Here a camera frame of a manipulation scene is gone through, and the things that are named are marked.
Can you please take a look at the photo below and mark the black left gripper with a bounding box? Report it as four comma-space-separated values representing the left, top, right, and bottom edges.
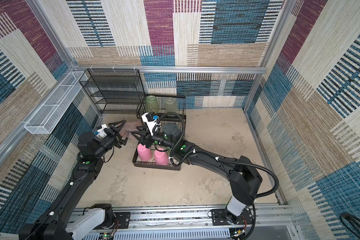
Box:
94, 120, 130, 160

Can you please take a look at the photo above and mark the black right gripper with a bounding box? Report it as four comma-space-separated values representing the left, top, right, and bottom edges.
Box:
131, 124, 174, 150

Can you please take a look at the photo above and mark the clear pink cup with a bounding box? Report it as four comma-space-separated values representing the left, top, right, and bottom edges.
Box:
120, 122, 141, 138

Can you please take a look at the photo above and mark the opaque pink cup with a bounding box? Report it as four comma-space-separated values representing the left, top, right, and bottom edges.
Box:
155, 148, 170, 166

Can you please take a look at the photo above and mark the pale frosted green cup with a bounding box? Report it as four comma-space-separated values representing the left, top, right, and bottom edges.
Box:
165, 97, 179, 113

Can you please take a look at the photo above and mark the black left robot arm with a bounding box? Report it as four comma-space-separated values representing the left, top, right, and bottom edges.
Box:
19, 120, 128, 240

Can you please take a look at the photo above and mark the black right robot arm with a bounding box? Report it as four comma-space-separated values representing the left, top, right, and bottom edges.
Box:
132, 123, 263, 225

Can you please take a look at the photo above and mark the black two-tier dish rack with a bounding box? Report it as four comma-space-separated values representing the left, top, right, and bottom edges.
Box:
132, 95, 186, 171

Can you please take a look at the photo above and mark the black mesh shelf rack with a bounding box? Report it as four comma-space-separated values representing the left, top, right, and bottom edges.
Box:
79, 69, 145, 115

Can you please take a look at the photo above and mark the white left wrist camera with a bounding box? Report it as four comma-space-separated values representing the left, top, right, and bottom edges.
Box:
95, 124, 108, 139

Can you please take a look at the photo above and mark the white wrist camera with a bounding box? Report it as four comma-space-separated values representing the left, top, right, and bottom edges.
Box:
142, 112, 160, 136
95, 124, 108, 139

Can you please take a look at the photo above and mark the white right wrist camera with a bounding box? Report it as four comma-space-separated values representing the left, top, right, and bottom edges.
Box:
142, 112, 160, 136

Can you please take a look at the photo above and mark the white wire mesh basket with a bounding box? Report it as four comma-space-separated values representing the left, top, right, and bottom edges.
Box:
25, 71, 84, 135

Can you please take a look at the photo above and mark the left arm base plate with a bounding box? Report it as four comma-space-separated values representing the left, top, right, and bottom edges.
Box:
94, 212, 131, 230

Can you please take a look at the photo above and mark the aluminium front rail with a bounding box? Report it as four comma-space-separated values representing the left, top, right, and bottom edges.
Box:
69, 204, 304, 240

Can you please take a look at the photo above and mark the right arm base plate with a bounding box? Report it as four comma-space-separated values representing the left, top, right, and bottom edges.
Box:
208, 209, 254, 226

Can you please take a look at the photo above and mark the black corrugated cable conduit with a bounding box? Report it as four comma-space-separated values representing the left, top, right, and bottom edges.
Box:
157, 112, 280, 240

